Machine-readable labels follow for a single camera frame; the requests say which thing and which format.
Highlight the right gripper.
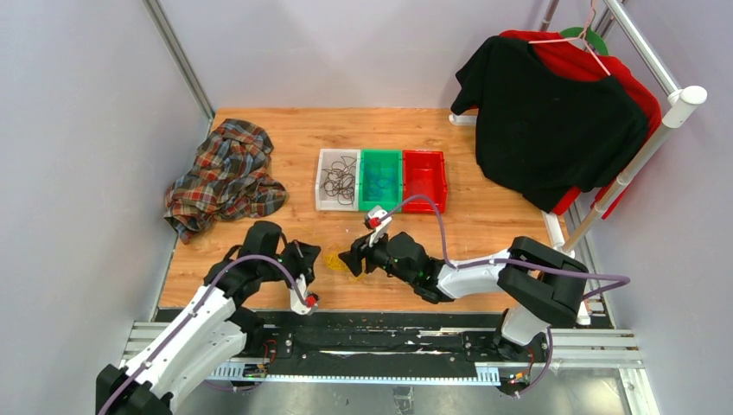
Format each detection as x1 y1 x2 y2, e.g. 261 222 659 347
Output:
339 227 417 287

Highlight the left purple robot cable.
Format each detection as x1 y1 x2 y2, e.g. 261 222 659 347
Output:
97 254 320 415

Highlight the white plastic bin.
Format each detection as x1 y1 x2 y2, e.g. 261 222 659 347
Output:
314 149 361 211

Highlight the pink clothes hanger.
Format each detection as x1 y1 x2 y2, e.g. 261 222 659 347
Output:
529 0 611 76

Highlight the plaid flannel shirt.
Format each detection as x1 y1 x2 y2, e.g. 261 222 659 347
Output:
163 118 289 244

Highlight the black t-shirt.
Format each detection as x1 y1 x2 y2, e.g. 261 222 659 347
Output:
450 35 650 213

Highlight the green clothes hanger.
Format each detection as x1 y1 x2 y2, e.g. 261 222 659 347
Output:
559 27 609 56

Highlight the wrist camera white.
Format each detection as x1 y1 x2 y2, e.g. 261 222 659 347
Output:
365 205 392 247
290 274 319 316

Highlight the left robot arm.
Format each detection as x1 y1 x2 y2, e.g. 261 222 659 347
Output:
95 220 322 414

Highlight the green plastic bin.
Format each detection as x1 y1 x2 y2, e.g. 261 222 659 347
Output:
358 149 403 212

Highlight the white clothes rack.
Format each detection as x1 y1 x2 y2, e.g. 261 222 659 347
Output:
448 0 708 327

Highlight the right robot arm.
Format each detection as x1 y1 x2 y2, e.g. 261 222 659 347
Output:
339 232 588 361

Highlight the red t-shirt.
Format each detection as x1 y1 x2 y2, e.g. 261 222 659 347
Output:
499 29 663 221

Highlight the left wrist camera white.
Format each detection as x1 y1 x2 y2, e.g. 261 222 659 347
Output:
290 274 319 316

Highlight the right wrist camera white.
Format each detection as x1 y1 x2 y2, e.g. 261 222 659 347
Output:
365 205 392 247

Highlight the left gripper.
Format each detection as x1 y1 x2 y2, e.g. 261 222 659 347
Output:
259 239 321 292

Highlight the blue cable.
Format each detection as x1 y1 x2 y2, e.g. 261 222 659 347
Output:
361 160 399 199

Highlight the brown cable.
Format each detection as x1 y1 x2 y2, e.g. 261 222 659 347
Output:
323 154 359 199
319 171 357 206

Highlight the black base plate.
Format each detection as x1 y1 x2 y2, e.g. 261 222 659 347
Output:
238 311 548 378

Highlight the red plastic bin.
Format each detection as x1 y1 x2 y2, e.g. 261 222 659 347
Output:
403 150 448 214

